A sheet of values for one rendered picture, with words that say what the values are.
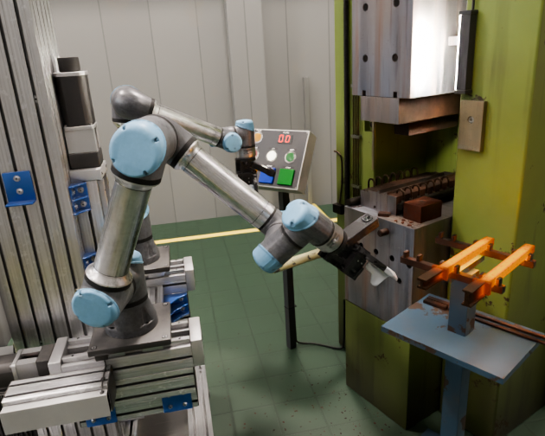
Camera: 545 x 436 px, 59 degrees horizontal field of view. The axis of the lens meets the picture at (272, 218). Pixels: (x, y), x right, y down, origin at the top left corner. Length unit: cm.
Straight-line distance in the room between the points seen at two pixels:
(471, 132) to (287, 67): 311
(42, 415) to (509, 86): 167
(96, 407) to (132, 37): 363
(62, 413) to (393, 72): 151
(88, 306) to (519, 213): 137
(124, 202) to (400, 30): 115
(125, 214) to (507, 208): 126
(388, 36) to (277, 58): 290
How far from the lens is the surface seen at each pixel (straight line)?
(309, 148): 224
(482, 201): 188
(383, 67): 191
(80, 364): 153
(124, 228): 119
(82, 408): 146
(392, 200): 196
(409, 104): 191
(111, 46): 464
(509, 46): 178
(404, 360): 212
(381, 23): 192
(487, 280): 142
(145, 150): 109
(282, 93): 474
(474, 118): 183
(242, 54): 451
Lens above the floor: 156
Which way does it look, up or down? 19 degrees down
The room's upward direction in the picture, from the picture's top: 3 degrees counter-clockwise
